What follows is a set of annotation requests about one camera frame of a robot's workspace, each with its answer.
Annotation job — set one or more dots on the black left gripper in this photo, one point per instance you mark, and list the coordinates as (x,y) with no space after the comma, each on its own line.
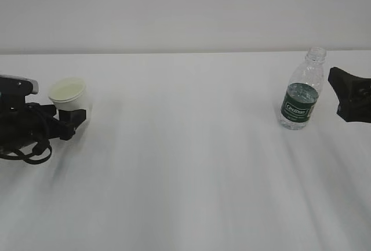
(35,123)

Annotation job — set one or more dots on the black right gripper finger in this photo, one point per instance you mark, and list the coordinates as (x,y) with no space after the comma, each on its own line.
(353,94)

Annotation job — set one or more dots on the white paper cup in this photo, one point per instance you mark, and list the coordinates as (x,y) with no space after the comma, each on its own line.
(80,102)
(67,89)

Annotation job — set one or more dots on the clear green-label water bottle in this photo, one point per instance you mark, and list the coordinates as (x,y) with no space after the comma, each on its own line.
(303,90)

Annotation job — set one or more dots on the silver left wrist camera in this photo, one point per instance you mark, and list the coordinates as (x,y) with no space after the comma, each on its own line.
(14,91)

